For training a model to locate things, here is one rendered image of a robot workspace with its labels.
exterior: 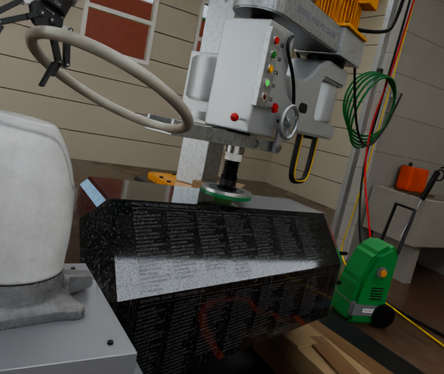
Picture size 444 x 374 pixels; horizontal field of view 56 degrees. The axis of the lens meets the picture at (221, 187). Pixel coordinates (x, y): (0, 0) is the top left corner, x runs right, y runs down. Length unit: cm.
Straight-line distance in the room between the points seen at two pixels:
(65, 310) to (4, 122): 27
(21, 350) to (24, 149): 25
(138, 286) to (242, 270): 41
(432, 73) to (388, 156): 100
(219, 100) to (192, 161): 92
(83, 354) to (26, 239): 16
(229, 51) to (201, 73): 79
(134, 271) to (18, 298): 76
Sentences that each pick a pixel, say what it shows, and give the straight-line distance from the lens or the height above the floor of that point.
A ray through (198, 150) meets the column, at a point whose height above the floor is 99.
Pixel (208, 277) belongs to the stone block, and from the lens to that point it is 147.
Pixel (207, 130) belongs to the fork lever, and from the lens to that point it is 145.
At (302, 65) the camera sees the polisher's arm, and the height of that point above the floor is 152.
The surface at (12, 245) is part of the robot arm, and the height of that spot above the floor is 100.
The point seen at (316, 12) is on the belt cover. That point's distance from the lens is 191.
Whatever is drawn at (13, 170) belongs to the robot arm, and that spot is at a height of 109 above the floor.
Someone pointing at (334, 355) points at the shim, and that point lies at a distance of 215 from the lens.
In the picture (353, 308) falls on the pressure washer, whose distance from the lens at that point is 312.
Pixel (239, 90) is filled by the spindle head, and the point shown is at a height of 132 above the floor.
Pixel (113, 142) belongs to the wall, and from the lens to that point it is 788.
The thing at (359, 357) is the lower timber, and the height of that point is 11.
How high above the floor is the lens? 120
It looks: 9 degrees down
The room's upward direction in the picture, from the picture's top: 12 degrees clockwise
